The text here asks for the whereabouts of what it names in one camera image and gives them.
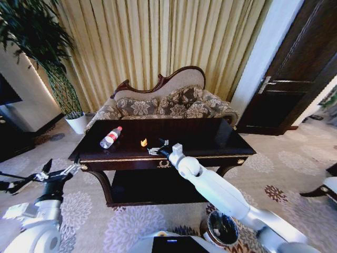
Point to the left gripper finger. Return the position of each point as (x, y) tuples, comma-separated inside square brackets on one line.
[(69, 170), (47, 166)]

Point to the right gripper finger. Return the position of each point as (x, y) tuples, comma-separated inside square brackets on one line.
[(154, 151), (163, 142)]

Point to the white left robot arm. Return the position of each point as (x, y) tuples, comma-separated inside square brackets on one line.
[(39, 232)]

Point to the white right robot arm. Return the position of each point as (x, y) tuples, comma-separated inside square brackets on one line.
[(218, 192)]

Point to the round trash bin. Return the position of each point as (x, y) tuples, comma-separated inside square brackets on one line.
[(222, 229)]

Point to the dark wooden coffee table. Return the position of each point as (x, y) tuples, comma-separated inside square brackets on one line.
[(163, 147)]

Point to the orange peel scrap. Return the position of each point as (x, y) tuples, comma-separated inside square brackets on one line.
[(143, 142)]

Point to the floral upholstered sofa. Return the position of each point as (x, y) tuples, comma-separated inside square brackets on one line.
[(168, 105)]

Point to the brown floral cushion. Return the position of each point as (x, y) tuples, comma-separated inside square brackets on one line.
[(137, 106), (180, 98), (198, 109)]

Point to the dark television cabinet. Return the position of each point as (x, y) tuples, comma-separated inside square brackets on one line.
[(13, 137)]

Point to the clear plastic water bottle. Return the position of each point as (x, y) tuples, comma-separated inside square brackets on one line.
[(110, 137)]

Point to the white plant pot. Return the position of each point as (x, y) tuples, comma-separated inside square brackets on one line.
[(76, 123)]

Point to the black television screen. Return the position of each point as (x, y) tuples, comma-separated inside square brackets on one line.
[(8, 91)]

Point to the beige pleated curtain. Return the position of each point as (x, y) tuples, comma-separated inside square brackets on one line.
[(158, 44)]

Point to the green bamboo plant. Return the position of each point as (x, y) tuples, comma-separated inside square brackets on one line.
[(34, 47)]

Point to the dark wooden door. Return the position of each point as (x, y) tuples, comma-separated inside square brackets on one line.
[(289, 71)]

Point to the dark wood pale chair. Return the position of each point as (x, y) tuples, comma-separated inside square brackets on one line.
[(325, 187)]

